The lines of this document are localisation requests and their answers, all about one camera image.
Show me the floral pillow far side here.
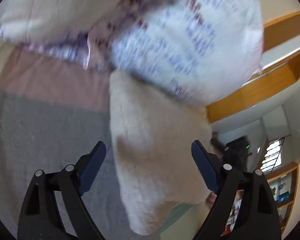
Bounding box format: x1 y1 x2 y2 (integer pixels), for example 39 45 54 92
0 0 121 68

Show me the beige knitted sweater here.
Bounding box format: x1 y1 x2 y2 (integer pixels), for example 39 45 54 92
109 71 213 236

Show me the pastel patchwork bed sheet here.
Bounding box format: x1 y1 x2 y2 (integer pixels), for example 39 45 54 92
0 41 141 239

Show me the person's right hand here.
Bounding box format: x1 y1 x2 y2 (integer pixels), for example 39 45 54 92
205 191 217 209

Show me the wooden headboard with glass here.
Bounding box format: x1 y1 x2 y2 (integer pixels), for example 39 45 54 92
207 11 300 122

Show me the window with grille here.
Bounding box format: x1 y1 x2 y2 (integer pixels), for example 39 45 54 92
260 137 285 173

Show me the wooden bookshelf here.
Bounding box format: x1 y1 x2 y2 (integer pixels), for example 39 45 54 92
257 159 299 232

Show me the floral pillow near headboard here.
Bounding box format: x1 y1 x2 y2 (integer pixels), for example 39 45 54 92
86 0 263 106

